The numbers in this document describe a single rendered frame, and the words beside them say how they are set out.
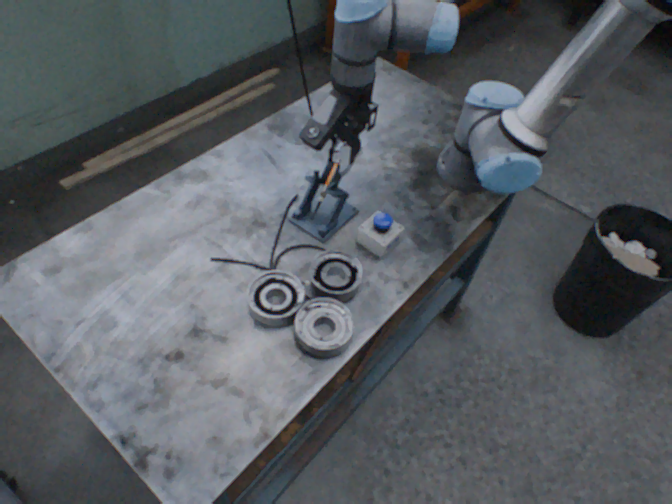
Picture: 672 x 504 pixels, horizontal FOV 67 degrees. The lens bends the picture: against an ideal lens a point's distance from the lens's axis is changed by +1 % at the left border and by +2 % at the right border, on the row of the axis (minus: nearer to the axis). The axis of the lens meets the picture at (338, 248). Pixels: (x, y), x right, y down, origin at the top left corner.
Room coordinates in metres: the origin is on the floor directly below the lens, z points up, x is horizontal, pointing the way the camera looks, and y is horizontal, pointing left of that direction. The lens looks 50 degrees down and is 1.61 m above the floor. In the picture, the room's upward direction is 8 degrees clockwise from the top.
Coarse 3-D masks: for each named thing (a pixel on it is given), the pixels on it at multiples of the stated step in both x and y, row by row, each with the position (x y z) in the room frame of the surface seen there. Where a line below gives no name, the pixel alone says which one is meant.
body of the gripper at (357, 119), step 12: (336, 84) 0.76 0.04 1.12; (372, 84) 0.82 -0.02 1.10; (360, 96) 0.80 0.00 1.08; (360, 108) 0.79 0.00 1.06; (372, 108) 0.80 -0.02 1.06; (348, 120) 0.76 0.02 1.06; (360, 120) 0.77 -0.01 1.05; (336, 132) 0.76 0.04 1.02; (348, 132) 0.75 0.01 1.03; (360, 132) 0.79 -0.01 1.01
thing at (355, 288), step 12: (324, 252) 0.62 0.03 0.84; (336, 252) 0.63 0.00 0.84; (348, 252) 0.63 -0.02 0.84; (312, 264) 0.59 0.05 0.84; (336, 264) 0.60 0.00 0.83; (360, 264) 0.60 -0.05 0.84; (312, 276) 0.56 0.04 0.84; (324, 276) 0.57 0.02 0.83; (348, 276) 0.58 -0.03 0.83; (360, 276) 0.58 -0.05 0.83; (312, 288) 0.54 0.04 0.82; (324, 288) 0.53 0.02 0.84; (348, 288) 0.55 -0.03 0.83
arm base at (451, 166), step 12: (456, 144) 0.95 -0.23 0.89; (444, 156) 0.97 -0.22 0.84; (456, 156) 0.94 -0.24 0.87; (468, 156) 0.92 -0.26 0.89; (444, 168) 0.94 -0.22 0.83; (456, 168) 0.92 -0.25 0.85; (468, 168) 0.91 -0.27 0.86; (444, 180) 0.92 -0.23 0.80; (456, 180) 0.91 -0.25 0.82; (468, 180) 0.90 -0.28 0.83
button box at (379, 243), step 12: (372, 216) 0.73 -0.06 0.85; (360, 228) 0.69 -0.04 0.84; (372, 228) 0.70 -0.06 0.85; (384, 228) 0.70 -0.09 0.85; (396, 228) 0.70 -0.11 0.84; (360, 240) 0.68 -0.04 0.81; (372, 240) 0.67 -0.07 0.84; (384, 240) 0.67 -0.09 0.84; (396, 240) 0.69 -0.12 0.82; (372, 252) 0.67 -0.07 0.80; (384, 252) 0.66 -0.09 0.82
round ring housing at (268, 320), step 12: (264, 276) 0.54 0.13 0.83; (276, 276) 0.55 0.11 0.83; (288, 276) 0.55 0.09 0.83; (252, 288) 0.52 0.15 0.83; (276, 288) 0.53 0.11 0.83; (300, 288) 0.53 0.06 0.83; (264, 300) 0.49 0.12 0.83; (288, 300) 0.50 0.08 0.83; (300, 300) 0.50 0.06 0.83; (252, 312) 0.47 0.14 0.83; (288, 312) 0.48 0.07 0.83; (276, 324) 0.45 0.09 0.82
